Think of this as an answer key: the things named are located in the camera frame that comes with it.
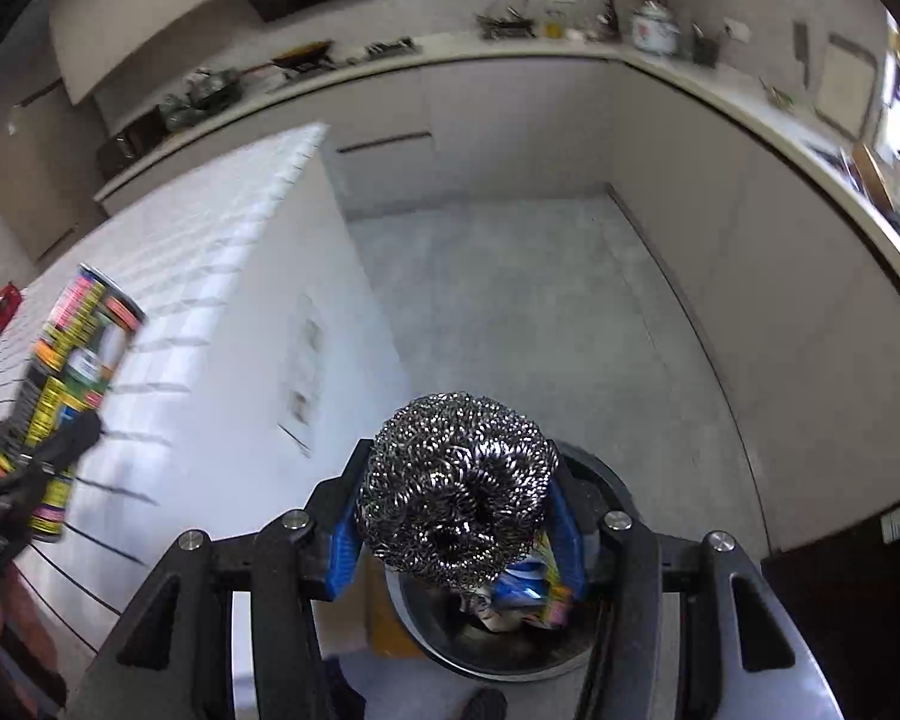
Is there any beige tall cabinet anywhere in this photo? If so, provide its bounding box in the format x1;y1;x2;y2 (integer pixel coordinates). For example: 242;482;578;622
0;82;107;270

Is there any kettle on portable stove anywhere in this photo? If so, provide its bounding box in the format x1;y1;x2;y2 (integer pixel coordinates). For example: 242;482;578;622
475;0;535;41

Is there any red tin box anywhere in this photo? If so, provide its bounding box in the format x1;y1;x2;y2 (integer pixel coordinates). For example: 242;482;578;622
0;281;22;335

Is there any black utensil holder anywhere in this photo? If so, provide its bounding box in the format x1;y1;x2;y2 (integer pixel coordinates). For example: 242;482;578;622
691;25;720;68

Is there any black round trash bin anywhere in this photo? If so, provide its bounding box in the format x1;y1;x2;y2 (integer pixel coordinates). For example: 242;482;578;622
385;442;639;684

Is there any black refrigerator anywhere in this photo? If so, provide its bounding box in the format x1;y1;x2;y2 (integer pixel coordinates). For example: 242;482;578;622
763;501;900;718

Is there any white cutting board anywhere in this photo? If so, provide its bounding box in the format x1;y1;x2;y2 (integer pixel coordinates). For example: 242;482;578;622
814;32;880;142

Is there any yellow black drink can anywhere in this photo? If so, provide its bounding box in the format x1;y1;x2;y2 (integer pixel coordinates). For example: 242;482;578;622
0;265;146;543

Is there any black toaster oven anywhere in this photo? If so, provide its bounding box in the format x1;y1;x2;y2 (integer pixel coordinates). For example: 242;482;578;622
95;107;170;181

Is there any black shoe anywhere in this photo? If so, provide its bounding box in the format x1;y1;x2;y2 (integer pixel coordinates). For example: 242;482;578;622
460;688;509;720

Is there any brown wooden stool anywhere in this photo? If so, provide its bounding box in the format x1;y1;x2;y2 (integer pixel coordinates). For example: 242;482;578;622
312;554;424;660

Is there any steel wool scrubber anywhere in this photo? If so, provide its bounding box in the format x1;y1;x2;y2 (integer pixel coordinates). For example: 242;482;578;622
356;392;559;590

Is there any white rice cooker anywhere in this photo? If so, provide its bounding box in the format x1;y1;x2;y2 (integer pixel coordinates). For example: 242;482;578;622
631;0;681;57

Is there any wok on gas stove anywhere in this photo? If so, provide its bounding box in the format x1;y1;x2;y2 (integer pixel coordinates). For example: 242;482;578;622
271;41;334;75

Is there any grey lidded pot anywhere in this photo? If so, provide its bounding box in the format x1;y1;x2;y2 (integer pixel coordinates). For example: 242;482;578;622
185;68;240;109

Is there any white kitchen island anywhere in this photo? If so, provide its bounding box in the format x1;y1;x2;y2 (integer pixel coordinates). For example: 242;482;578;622
0;124;411;655

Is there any person's left hand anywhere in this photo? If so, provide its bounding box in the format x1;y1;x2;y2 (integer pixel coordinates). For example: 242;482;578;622
0;575;70;706

